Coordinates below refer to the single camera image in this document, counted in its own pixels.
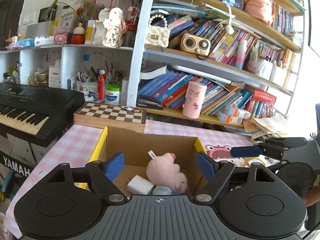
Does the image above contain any white charger plug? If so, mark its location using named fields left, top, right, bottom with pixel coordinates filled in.
left=127, top=175, right=155, bottom=195

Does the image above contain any pink plush pig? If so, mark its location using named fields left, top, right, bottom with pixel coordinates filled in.
left=146, top=151, right=188, bottom=194

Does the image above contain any grey purple toy car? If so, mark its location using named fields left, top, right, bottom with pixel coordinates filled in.
left=152, top=186, right=174, bottom=196

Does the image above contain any person's right hand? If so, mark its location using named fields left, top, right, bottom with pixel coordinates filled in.
left=302, top=187, right=320, bottom=207

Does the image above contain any stack of papers and books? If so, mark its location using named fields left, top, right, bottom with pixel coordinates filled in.
left=242, top=113, right=289, bottom=140

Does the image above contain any yellow tape roll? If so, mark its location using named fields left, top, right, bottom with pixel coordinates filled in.
left=232, top=157, right=266, bottom=167

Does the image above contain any pink checkered tablecloth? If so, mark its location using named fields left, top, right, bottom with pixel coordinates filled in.
left=4, top=120, right=253, bottom=238

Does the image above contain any red dictionary book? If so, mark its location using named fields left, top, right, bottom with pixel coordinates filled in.
left=253, top=89, right=276, bottom=104

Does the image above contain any lower orange blue box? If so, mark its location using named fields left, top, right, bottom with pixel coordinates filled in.
left=217, top=112, right=243, bottom=125

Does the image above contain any orange blue box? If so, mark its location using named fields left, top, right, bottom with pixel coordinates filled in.
left=217, top=112, right=243, bottom=125
left=224, top=106, right=251, bottom=119

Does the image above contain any wooden chessboard box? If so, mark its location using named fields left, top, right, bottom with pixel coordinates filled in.
left=74, top=102, right=146, bottom=133

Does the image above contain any upper orange blue box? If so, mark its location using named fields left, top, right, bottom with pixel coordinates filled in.
left=224, top=106, right=251, bottom=119

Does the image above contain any pink cylindrical container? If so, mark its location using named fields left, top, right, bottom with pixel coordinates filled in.
left=182, top=81, right=207, bottom=119

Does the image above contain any white cream jar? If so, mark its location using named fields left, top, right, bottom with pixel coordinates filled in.
left=105, top=83, right=122, bottom=106

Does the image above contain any black electronic keyboard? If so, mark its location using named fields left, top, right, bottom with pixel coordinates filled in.
left=1, top=83, right=85, bottom=177

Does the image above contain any row of leaning books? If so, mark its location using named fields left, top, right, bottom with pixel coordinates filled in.
left=137, top=68, right=253, bottom=116

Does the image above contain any white bookshelf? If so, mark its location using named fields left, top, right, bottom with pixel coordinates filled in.
left=125, top=0, right=305, bottom=127

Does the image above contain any wooden retro radio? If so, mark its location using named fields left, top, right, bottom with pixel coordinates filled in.
left=180, top=33, right=211, bottom=56

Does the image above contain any floral plush doll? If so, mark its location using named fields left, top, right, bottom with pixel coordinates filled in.
left=102, top=8, right=126, bottom=48

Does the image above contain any white quilted handbag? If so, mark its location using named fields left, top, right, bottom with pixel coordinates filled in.
left=145, top=14, right=171, bottom=48

